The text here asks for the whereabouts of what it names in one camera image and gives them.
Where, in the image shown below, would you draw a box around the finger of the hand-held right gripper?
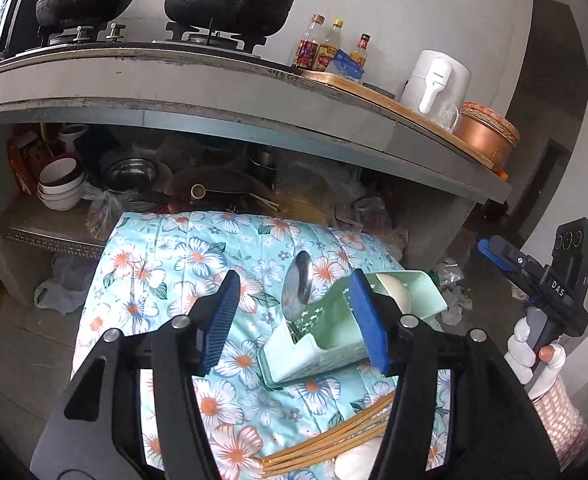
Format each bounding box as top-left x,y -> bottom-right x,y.
478,234 -> 543,306

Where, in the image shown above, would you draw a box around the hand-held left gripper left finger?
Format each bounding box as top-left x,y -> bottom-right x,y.
30,269 -> 242,480

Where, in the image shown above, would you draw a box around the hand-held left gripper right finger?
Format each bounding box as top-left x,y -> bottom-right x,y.
348,269 -> 561,480

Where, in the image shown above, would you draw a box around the green plastic utensil holder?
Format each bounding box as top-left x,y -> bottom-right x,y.
258,270 -> 448,389

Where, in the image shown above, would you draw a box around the metal spoon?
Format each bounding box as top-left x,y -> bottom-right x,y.
281,251 -> 316,324

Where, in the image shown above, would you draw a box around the bundle of bamboo chopsticks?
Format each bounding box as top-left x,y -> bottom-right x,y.
260,391 -> 397,476

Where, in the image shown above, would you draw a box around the person's right forearm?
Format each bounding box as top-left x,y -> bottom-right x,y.
529,377 -> 587,468

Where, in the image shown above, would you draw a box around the person's right hand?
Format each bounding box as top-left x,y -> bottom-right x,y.
506,318 -> 568,401

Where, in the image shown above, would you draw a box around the pile of plastic bags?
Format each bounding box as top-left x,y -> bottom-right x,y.
426,257 -> 475,326

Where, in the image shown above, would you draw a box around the floral blue blanket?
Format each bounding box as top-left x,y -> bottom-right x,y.
71,211 -> 452,480

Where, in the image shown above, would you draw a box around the copper inner pot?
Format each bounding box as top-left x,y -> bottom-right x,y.
452,110 -> 517,162

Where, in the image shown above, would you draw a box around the yellow plastic bag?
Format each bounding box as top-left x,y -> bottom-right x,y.
274,152 -> 370,228

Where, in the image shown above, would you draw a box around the clear glass cup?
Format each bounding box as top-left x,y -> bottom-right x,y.
431,105 -> 461,132

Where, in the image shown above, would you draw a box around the white plastic bag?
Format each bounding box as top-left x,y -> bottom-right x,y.
34,254 -> 97,317

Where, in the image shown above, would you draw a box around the steel basin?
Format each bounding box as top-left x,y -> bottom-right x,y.
101,157 -> 173,196

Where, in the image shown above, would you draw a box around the white electric appliance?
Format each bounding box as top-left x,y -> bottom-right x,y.
399,49 -> 473,115

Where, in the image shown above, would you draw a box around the stack of white bowls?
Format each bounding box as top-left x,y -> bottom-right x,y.
36,157 -> 88,212

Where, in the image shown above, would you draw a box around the wooden cutting board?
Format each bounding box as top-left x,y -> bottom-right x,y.
301,70 -> 496,170

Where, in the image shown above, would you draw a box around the concrete kitchen counter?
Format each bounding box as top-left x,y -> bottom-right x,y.
0,42 -> 512,313

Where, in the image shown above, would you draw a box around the red snack packets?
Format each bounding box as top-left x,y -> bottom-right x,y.
6,130 -> 41,197

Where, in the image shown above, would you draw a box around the blue packet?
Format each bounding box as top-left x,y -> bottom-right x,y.
333,49 -> 366,84

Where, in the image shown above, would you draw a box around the red cap sauce bottle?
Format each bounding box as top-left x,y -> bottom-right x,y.
350,33 -> 372,68

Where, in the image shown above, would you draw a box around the yellow cap sauce bottle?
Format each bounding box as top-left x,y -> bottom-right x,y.
316,19 -> 345,73

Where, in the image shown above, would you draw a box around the dark sauce bottle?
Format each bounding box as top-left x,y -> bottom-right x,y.
294,14 -> 326,71

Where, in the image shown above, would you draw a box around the gas stove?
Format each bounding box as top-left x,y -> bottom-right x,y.
0,19 -> 275,63

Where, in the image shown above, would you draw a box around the brown pan with handle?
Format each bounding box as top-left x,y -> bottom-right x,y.
165,167 -> 276,216

